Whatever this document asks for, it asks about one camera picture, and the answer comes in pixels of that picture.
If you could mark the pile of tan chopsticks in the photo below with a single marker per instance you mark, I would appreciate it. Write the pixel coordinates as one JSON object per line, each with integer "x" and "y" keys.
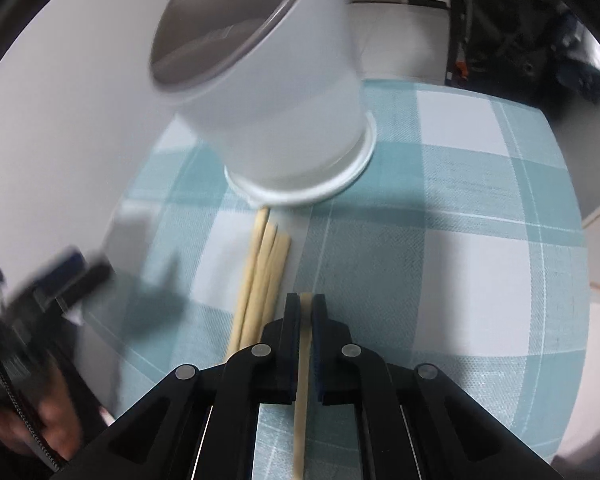
{"x": 252, "y": 285}

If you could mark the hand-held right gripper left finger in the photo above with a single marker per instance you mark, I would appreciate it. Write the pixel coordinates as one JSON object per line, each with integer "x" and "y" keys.
{"x": 293, "y": 325}

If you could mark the person's left hand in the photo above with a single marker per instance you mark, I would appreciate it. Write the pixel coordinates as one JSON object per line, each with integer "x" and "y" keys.
{"x": 55, "y": 420}

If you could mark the slim wooden chopstick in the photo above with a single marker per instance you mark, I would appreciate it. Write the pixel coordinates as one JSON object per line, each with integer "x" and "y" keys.
{"x": 302, "y": 410}

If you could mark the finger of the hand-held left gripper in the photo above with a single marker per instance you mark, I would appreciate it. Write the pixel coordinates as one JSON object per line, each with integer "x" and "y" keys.
{"x": 70, "y": 275}

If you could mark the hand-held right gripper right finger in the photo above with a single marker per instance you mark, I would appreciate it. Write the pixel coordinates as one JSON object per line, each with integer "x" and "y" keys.
{"x": 319, "y": 325}

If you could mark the white utensil holder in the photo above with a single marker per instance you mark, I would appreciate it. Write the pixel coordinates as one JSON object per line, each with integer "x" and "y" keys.
{"x": 280, "y": 110}

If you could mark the teal plaid tablecloth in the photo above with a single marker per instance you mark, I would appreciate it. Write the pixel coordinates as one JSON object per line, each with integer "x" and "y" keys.
{"x": 480, "y": 285}

